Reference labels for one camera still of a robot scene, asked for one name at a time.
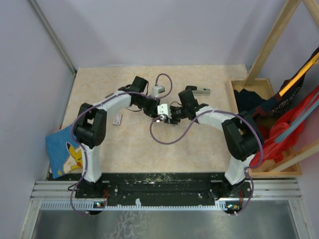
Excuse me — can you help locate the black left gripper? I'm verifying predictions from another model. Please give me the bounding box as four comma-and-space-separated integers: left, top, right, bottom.
134, 95, 162, 120

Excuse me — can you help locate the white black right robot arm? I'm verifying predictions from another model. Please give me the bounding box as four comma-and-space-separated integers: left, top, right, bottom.
157, 89, 264, 197

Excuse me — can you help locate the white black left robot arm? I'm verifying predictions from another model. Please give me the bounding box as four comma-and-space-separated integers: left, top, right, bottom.
72, 76, 160, 198

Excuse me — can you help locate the black grey large stapler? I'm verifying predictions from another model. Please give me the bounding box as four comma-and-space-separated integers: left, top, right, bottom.
185, 86, 210, 96

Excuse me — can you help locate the red white staple box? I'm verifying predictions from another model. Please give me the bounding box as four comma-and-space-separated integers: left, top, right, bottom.
112, 114, 123, 125

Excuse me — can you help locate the dark patterned cloth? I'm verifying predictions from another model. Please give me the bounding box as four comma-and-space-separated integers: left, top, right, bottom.
233, 49, 319, 120

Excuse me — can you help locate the wooden tray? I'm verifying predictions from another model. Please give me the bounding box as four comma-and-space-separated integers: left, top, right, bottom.
226, 78, 302, 179

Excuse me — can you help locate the blue yellow cartoon cloth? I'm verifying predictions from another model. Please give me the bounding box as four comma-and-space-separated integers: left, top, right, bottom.
45, 125, 83, 179

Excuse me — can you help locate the red cloth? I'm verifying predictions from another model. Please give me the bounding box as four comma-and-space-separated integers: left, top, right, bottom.
258, 87, 319, 163

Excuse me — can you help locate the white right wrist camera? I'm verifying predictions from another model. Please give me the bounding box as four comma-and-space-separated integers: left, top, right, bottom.
157, 104, 171, 121

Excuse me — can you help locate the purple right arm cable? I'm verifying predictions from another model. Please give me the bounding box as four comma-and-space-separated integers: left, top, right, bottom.
149, 110, 264, 216

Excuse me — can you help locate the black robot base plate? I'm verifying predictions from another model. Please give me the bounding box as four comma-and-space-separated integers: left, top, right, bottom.
75, 172, 251, 207

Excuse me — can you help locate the light blue strap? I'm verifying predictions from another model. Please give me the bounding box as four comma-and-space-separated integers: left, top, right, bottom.
275, 101, 319, 143

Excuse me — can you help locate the aluminium rail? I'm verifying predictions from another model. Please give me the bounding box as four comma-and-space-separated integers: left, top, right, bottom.
30, 179, 302, 212

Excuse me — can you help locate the wooden frame beam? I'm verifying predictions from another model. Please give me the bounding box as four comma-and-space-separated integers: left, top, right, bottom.
244, 0, 301, 86

